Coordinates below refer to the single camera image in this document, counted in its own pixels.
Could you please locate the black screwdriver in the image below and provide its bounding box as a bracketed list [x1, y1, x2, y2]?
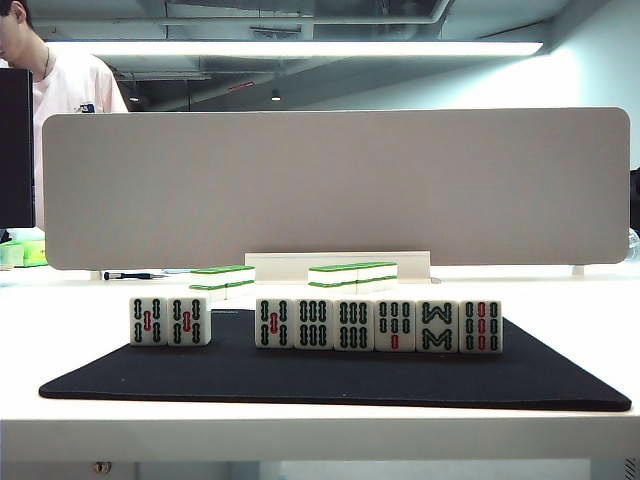
[103, 270, 166, 280]

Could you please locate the black rectangular mat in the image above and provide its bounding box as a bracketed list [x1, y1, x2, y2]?
[38, 308, 633, 412]

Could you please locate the black computer monitor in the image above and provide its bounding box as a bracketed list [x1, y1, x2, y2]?
[0, 67, 36, 229]

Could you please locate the green and white box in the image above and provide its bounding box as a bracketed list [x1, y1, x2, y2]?
[0, 238, 47, 269]

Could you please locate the eight bamboo mahjong tile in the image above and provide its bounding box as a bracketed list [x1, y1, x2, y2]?
[416, 298, 460, 354]

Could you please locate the five bamboo mahjong tile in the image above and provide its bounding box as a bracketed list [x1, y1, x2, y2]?
[167, 296, 213, 347]
[129, 296, 169, 346]
[255, 297, 295, 349]

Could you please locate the nine bamboo mahjong tile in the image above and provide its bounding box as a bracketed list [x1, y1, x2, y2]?
[458, 298, 504, 354]

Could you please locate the six bamboo mahjong tile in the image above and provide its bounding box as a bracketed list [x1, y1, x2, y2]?
[333, 298, 375, 351]
[293, 297, 334, 350]

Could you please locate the green-backed face-down mahjong tile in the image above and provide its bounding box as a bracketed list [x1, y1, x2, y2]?
[356, 261, 400, 281]
[356, 275, 400, 300]
[307, 280, 359, 300]
[307, 264, 359, 285]
[224, 279, 257, 301]
[190, 266, 229, 287]
[226, 264, 257, 284]
[189, 282, 229, 303]

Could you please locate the seven bamboo mahjong tile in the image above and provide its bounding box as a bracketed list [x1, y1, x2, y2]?
[374, 298, 417, 352]

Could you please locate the grey desk divider panel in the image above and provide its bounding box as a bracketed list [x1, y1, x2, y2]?
[42, 107, 631, 271]

